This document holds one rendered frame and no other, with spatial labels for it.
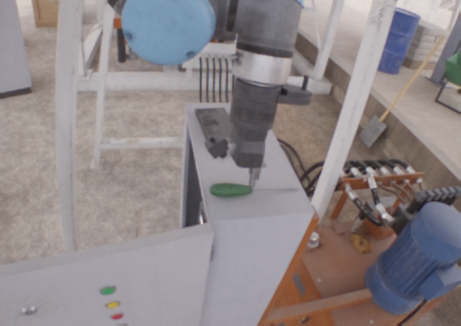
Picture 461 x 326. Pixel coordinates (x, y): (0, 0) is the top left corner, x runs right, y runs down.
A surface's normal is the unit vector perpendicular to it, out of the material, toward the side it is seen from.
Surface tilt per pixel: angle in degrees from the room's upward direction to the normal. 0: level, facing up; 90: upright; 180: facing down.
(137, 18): 93
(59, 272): 90
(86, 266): 90
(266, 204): 0
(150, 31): 93
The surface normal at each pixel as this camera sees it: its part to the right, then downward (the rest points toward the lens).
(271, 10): -0.04, 0.43
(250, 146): 0.29, 0.10
